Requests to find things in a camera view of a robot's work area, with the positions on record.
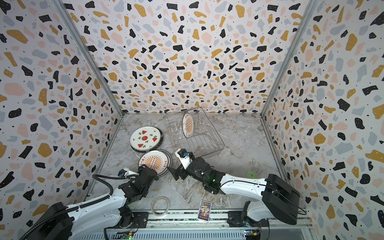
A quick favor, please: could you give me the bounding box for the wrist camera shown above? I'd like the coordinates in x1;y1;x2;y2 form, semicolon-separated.
175;149;195;170
118;168;139;179

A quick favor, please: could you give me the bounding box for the watermelon pattern plate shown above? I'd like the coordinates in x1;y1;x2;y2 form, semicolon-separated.
130;126;160;152

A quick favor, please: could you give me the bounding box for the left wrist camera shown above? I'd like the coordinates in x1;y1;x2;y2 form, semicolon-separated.
118;168;139;179

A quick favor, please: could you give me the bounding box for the wire dish rack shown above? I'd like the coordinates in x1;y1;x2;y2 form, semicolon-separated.
166;108;225;159

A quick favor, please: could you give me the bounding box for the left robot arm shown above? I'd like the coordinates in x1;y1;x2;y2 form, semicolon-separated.
21;165;158;240

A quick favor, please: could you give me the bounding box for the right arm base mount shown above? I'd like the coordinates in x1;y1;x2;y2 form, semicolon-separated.
227;201;273;228

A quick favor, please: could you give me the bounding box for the purple card box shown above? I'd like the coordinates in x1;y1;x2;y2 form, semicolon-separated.
198;200;212;222

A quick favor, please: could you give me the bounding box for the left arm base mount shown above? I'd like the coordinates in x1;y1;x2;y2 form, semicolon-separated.
117;206;149;229

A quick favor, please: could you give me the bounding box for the aluminium front rail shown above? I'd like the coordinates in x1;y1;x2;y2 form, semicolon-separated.
83;210;317;240

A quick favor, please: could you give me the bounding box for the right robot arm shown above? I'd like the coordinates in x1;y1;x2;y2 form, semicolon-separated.
168;153;300;225

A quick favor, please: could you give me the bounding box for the brown rimmed cream plate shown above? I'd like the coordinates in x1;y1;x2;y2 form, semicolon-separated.
145;129;164;153

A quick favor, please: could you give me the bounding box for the green ball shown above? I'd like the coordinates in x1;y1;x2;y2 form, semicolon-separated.
246;171;256;179

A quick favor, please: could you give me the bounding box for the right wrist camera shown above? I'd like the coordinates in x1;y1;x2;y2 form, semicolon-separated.
175;149;195;170

